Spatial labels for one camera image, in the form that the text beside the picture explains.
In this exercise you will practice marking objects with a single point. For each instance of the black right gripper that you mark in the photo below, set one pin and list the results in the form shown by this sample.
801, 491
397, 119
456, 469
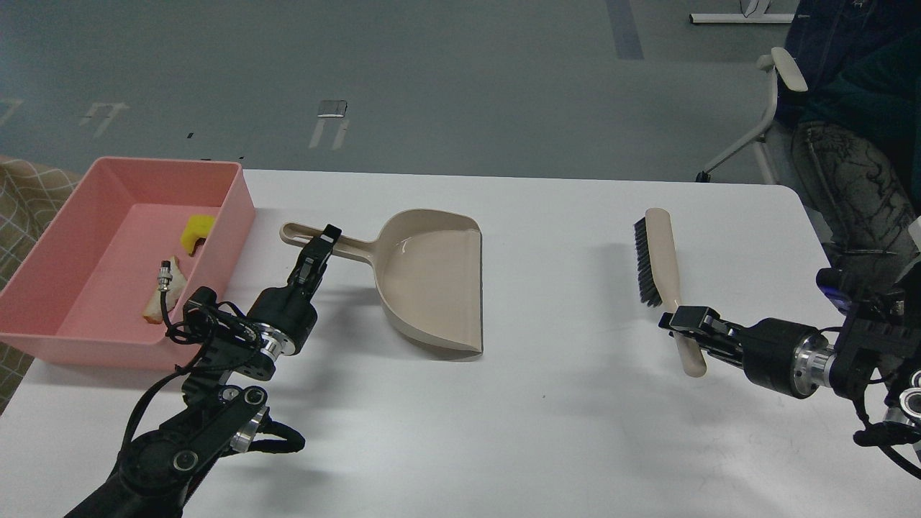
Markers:
789, 358

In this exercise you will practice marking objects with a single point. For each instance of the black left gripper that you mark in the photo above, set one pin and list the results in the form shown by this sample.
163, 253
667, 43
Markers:
289, 309

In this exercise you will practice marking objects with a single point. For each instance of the beige hand brush black bristles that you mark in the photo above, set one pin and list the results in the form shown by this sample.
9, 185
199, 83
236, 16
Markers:
659, 280

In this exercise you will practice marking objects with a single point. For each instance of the beige plastic dustpan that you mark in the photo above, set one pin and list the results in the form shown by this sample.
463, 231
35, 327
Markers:
426, 265

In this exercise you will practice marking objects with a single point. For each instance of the yellow green sponge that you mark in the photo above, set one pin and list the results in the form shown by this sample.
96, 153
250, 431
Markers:
197, 228

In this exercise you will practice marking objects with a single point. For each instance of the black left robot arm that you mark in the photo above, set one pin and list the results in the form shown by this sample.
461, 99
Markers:
213, 406

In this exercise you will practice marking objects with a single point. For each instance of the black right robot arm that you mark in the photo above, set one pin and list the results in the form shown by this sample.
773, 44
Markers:
871, 359

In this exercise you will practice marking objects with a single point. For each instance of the pink plastic bin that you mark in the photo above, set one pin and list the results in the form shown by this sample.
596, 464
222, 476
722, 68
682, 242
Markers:
79, 296

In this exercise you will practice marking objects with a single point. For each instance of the beige patterned cloth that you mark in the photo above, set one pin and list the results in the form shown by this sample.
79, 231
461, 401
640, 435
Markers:
32, 194

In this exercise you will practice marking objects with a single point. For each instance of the white desk leg base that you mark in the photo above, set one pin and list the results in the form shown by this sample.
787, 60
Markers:
741, 18

